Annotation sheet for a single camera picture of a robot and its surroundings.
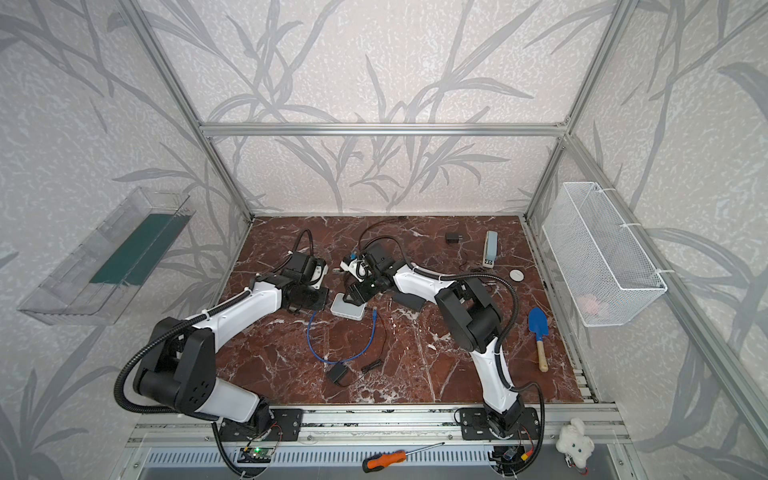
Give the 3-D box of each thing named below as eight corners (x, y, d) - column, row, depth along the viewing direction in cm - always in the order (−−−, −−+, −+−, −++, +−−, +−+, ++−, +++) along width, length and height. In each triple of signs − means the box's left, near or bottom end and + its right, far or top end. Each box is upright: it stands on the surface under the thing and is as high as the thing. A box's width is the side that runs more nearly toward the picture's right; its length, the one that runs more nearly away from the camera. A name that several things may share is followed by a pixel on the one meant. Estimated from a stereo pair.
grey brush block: (481, 266, 108) (485, 256, 103) (484, 241, 115) (487, 230, 110) (493, 269, 107) (497, 258, 102) (494, 243, 115) (499, 232, 110)
